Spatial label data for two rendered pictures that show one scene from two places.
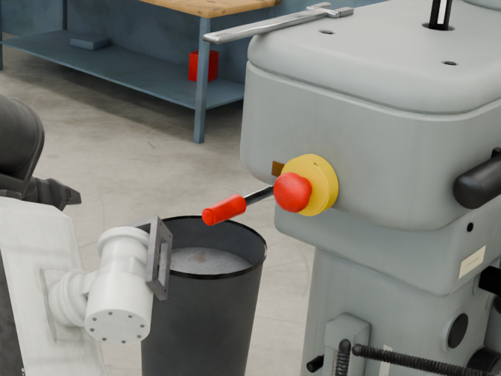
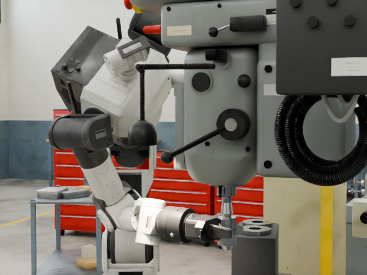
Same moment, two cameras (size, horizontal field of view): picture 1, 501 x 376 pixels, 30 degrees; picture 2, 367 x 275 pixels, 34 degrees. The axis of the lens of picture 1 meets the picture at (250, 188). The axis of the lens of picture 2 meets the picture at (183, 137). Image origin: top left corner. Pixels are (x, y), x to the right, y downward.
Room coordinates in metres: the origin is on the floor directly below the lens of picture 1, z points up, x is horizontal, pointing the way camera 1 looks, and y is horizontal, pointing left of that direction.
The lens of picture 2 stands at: (0.56, -1.58, 1.50)
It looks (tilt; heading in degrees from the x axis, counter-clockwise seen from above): 3 degrees down; 74
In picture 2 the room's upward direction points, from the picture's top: straight up
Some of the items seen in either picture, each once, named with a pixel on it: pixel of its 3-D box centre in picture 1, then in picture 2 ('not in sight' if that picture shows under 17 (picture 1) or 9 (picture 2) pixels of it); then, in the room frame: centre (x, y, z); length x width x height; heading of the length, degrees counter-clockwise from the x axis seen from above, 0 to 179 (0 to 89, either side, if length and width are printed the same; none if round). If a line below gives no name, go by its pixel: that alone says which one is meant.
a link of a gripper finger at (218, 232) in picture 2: not in sight; (219, 232); (1.02, -0.22, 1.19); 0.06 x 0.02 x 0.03; 130
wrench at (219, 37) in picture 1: (280, 22); not in sight; (0.98, -0.02, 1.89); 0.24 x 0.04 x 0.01; 146
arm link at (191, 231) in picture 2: not in sight; (195, 227); (0.99, -0.13, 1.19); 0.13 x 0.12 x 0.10; 40
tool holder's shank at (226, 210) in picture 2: not in sight; (226, 193); (1.05, -0.20, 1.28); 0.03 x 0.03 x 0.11
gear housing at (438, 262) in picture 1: (429, 188); (244, 28); (1.08, -0.22, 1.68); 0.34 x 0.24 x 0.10; 143
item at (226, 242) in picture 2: not in sight; (226, 232); (1.05, -0.20, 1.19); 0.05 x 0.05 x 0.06
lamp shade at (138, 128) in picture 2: not in sight; (142, 132); (0.86, -0.11, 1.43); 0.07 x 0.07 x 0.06
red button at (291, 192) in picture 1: (294, 191); (131, 1); (0.84, -0.04, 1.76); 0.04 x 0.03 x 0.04; 53
